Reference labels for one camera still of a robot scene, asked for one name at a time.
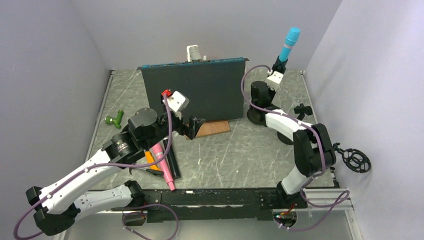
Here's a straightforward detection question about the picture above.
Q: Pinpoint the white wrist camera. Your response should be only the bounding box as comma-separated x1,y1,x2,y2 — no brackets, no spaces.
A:
161,89,190,120
264,70,284,92

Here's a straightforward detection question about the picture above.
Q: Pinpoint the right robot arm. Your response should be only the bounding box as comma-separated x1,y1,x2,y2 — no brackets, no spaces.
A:
246,81,336,208

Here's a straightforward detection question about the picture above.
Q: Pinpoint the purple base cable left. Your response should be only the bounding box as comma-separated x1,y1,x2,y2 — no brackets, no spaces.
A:
121,203,180,240

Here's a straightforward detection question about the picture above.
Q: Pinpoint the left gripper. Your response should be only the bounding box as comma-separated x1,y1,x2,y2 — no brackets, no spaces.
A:
144,110,206,150

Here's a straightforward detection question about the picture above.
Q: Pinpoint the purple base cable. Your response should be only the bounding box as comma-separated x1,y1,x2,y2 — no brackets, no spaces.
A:
272,188,351,232
121,203,180,240

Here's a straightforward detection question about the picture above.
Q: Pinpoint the green plastic fitting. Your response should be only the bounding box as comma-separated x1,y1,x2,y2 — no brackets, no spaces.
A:
104,108,125,129

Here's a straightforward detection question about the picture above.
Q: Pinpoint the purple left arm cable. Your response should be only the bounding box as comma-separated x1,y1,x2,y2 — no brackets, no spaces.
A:
13,94,174,240

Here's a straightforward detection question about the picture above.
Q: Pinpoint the black tripod shock mount stand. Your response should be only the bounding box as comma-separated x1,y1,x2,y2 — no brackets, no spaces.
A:
332,142,372,174

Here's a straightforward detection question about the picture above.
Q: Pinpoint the white grey device behind board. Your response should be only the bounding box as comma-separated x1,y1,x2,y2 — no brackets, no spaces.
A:
186,44,207,63

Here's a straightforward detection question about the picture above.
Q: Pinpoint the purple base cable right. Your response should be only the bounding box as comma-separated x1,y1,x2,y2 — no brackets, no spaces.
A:
272,188,351,232

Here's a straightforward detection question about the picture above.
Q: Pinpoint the wooden base plate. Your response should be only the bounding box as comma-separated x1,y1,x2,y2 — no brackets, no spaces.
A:
196,120,231,138

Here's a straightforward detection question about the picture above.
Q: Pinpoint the black stand with blue mic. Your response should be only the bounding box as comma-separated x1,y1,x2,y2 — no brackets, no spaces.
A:
246,55,288,126

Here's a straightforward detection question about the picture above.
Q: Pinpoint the blue microphone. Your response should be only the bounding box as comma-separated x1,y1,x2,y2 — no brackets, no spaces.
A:
278,27,301,62

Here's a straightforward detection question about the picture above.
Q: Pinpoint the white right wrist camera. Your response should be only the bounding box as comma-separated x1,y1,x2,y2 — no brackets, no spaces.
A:
264,70,284,92

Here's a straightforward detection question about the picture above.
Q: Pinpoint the black round base mic stand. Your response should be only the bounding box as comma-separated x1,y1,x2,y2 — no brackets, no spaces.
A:
277,103,313,145

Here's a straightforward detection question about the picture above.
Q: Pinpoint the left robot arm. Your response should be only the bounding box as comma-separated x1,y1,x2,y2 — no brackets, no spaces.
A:
26,108,205,236

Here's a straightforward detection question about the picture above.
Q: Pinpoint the pink microphone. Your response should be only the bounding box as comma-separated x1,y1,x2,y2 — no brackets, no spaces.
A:
151,143,176,191

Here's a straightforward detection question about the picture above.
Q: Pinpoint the black handheld microphone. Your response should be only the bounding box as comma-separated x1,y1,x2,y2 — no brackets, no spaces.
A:
166,144,182,180

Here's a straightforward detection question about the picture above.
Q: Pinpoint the black front mounting rail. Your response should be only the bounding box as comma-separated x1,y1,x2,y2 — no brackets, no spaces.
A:
120,187,308,223

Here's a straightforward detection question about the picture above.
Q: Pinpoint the dark teal panel board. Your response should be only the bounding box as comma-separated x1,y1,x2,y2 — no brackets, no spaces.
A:
138,57,247,122

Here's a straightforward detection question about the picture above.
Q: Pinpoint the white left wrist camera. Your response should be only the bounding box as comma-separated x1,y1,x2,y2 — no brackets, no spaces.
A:
161,89,190,120

